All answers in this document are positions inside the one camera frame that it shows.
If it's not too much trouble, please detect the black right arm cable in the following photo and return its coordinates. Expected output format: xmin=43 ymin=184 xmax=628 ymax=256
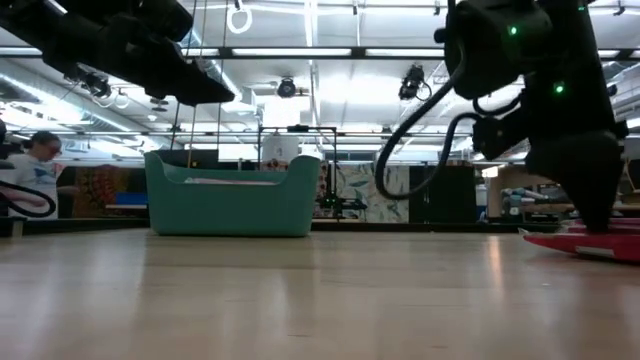
xmin=373 ymin=49 xmax=484 ymax=202

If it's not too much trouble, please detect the black overhead frame bar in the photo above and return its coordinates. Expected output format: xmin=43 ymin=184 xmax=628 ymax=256
xmin=0 ymin=46 xmax=640 ymax=62

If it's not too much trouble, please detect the round black ceiling camera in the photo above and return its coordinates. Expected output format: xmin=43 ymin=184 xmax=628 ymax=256
xmin=276 ymin=77 xmax=298 ymax=99

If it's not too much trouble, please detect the black metal frame stand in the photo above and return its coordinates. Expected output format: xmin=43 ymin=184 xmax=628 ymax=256
xmin=256 ymin=124 xmax=369 ymax=221

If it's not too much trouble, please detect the black hanging cable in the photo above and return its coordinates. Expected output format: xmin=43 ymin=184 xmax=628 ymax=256
xmin=169 ymin=0 xmax=200 ymax=151

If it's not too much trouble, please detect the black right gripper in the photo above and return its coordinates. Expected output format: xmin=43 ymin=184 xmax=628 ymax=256
xmin=524 ymin=130 xmax=626 ymax=234

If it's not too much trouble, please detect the black cabinet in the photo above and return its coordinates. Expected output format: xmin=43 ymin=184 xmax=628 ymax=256
xmin=408 ymin=164 xmax=477 ymax=225

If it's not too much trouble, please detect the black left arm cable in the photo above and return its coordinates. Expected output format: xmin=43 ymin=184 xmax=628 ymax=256
xmin=0 ymin=179 xmax=58 ymax=219

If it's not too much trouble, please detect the white hanging ring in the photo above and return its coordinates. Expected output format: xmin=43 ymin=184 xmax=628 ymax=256
xmin=226 ymin=3 xmax=254 ymax=36

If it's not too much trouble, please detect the teal plastic basket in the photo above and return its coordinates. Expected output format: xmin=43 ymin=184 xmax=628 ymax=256
xmin=143 ymin=149 xmax=322 ymax=238

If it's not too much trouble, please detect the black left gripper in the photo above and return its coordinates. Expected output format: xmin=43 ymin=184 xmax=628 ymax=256
xmin=0 ymin=0 xmax=236 ymax=108

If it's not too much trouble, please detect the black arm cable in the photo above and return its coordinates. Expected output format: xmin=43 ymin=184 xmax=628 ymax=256
xmin=373 ymin=49 xmax=484 ymax=202
xmin=0 ymin=179 xmax=58 ymax=219

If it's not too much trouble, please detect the person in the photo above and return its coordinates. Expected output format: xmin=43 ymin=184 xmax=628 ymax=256
xmin=0 ymin=130 xmax=81 ymax=221

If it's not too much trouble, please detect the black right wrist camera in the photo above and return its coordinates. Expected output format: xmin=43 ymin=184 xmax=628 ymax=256
xmin=471 ymin=113 xmax=532 ymax=162

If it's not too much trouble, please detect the black overhead camera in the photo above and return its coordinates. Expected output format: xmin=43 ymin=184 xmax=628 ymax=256
xmin=398 ymin=64 xmax=433 ymax=103

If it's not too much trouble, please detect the leaf patterned panel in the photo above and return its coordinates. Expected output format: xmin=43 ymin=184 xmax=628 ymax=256
xmin=335 ymin=163 xmax=410 ymax=224

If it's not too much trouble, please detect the blue box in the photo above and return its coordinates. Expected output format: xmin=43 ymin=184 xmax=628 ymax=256
xmin=115 ymin=192 xmax=148 ymax=207

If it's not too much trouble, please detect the white cylindrical container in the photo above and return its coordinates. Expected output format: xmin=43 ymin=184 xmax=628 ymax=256
xmin=261 ymin=133 xmax=301 ymax=172

